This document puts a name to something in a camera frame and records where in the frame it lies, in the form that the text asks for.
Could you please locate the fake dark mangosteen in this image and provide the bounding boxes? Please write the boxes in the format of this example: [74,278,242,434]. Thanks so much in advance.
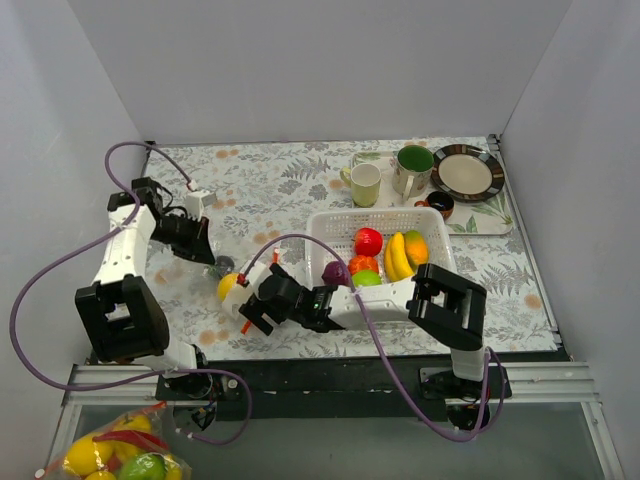
[214,255,235,276]

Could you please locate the fake yellow lemon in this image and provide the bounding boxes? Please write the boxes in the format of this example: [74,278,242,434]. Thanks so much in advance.
[217,272,239,302]

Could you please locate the zip bag of fake fruit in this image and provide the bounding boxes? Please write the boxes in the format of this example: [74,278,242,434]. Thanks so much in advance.
[154,237,286,335]

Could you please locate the white plastic basket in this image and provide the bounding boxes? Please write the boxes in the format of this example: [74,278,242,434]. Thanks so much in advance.
[304,206,458,291]

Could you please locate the fake orange pumpkin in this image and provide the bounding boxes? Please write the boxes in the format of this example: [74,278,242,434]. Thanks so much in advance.
[348,255,379,276]

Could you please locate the fake green apple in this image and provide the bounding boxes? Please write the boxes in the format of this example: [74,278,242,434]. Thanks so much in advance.
[352,269,382,287]

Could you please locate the fake red apple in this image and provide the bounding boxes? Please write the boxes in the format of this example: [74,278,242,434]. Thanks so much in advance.
[354,227,384,257]

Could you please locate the fake banana bunch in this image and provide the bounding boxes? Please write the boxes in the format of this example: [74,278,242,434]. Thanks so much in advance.
[384,232,414,282]

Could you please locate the fake mango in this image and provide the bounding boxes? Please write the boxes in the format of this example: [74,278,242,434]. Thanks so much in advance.
[404,230,429,269]

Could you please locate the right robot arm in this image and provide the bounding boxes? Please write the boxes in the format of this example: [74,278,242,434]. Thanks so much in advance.
[228,263,491,400]

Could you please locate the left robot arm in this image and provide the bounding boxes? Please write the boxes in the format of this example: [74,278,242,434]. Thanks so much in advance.
[75,177,216,400]

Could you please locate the floral table mat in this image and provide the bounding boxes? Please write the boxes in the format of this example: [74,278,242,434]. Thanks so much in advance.
[145,140,561,360]

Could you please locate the cream mug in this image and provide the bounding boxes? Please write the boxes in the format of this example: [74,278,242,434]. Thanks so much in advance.
[340,163,381,208]

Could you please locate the small brown cup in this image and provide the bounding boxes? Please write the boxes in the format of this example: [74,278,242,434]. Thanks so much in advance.
[414,191,455,221]

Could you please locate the green inside floral mug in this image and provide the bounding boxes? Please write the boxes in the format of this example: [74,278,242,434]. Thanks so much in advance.
[392,145,434,202]

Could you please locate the floral serving tray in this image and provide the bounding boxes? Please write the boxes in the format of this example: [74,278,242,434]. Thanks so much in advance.
[351,151,514,235]

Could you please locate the striped rim plate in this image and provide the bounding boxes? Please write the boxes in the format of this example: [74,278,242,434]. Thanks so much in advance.
[431,144,505,203]

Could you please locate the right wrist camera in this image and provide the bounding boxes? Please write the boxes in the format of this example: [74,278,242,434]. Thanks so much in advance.
[221,262,271,320]

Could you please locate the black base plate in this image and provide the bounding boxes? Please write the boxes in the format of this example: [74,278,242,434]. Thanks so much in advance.
[89,344,571,424]

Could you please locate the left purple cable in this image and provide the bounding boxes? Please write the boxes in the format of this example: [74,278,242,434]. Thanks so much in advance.
[8,141,254,445]

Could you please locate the aluminium front rail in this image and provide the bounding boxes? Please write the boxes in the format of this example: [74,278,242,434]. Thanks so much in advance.
[63,362,600,405]

